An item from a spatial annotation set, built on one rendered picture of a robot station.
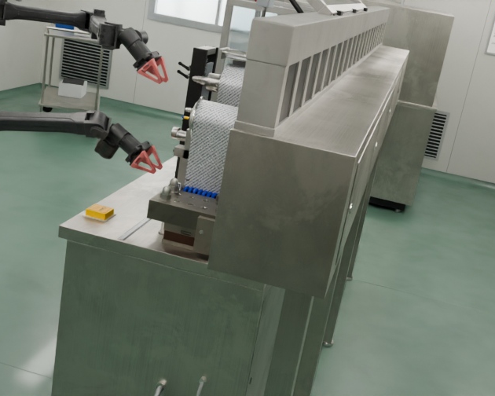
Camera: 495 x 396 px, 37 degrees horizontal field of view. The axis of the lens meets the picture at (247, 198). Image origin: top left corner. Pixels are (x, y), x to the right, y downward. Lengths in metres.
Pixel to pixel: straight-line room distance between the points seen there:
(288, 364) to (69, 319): 0.97
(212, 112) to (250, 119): 0.91
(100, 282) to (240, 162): 0.99
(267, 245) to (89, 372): 1.14
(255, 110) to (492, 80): 6.48
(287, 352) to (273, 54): 0.65
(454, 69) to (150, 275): 5.91
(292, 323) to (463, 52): 6.36
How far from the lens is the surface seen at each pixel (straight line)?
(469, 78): 7.81
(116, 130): 2.43
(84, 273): 2.33
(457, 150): 7.91
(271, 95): 1.42
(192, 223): 2.21
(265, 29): 1.41
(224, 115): 2.33
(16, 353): 3.39
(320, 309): 2.57
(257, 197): 1.45
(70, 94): 7.36
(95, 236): 2.27
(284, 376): 1.66
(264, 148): 1.42
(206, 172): 2.36
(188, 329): 2.27
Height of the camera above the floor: 1.74
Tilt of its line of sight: 17 degrees down
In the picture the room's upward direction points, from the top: 10 degrees clockwise
